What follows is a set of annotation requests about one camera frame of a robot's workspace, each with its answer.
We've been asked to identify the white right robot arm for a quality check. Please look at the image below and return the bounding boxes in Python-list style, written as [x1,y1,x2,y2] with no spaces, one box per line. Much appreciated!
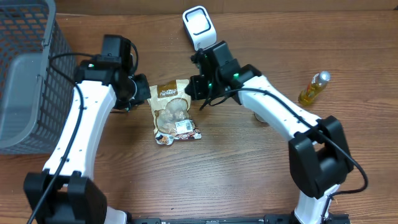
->
[185,41,354,223]

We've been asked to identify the white barcode scanner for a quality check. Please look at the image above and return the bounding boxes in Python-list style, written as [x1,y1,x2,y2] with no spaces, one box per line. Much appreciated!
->
[182,6,217,51]

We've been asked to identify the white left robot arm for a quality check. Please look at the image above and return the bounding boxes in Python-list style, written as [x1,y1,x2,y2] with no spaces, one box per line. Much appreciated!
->
[23,34,150,223]

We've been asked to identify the grey plastic mesh basket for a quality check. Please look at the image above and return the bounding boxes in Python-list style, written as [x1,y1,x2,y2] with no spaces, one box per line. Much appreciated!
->
[1,0,73,154]

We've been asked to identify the yellow oil bottle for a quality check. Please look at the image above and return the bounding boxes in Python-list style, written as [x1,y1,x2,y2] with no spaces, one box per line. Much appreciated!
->
[298,71,331,106]

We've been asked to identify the green lid jar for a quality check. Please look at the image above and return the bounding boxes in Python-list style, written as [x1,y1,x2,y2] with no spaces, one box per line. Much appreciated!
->
[254,113,267,123]

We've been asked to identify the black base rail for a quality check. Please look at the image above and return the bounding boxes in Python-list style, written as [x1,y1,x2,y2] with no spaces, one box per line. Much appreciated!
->
[127,212,351,224]

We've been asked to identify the brown nut snack pouch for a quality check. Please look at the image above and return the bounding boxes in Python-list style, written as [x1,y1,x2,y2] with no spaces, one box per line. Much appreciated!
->
[147,80,201,145]

